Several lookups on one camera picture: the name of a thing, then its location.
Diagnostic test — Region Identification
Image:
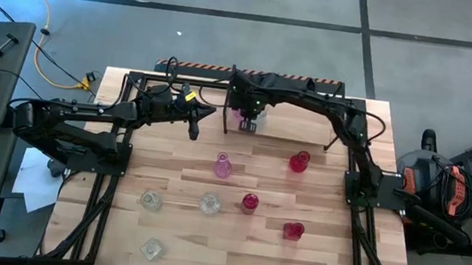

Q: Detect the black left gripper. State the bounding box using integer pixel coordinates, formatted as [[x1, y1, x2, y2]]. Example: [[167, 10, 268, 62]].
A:
[[130, 77, 221, 144]]

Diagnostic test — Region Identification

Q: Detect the white paper sheet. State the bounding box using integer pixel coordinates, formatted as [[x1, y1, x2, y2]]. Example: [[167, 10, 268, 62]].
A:
[[9, 145, 69, 217]]

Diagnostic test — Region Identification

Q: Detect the clear square glass vase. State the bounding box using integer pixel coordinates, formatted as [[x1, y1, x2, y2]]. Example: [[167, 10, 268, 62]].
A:
[[138, 236, 167, 263]]

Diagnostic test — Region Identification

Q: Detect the red squat glass vase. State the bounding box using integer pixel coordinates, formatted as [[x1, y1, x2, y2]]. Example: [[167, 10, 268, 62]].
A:
[[281, 220, 306, 243]]

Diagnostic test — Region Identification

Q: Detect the black orange shop vacuum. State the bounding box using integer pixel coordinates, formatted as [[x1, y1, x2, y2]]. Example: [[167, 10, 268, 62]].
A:
[[385, 123, 472, 261]]

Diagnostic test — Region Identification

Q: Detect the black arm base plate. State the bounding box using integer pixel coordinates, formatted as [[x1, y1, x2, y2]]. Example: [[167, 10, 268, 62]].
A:
[[65, 134, 134, 178], [341, 168, 410, 214]]

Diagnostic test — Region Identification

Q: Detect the hazard striped strip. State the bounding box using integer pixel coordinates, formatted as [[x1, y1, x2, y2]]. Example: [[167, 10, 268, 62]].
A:
[[154, 58, 344, 96]]

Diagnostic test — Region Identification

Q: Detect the pink conical ribbed glass vase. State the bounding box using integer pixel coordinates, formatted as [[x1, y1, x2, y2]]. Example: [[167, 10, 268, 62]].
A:
[[212, 150, 236, 181]]

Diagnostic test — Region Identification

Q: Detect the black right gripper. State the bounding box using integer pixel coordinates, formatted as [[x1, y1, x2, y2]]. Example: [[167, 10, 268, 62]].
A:
[[223, 66, 273, 136]]

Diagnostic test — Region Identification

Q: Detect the clear wide-mouth glass vase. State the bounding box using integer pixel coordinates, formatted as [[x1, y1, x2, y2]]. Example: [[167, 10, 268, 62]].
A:
[[197, 190, 224, 218]]

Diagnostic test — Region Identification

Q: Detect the red ribbed cylinder glass vase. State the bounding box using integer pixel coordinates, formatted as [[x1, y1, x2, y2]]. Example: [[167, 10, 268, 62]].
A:
[[239, 191, 261, 217]]

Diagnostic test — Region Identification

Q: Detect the yellow cable plug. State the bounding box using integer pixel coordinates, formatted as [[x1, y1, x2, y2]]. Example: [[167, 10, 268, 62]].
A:
[[79, 69, 97, 93]]

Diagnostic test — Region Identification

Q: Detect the clear round glass bottle vase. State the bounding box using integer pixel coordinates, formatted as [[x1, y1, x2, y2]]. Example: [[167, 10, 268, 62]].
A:
[[138, 189, 164, 214]]

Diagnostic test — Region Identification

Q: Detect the yellow cable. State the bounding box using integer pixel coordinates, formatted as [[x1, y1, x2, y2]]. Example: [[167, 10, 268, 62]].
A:
[[0, 0, 100, 92]]

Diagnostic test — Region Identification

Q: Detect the red bulbous glass vase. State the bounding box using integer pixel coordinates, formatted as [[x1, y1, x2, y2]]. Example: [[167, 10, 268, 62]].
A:
[[287, 149, 312, 175]]

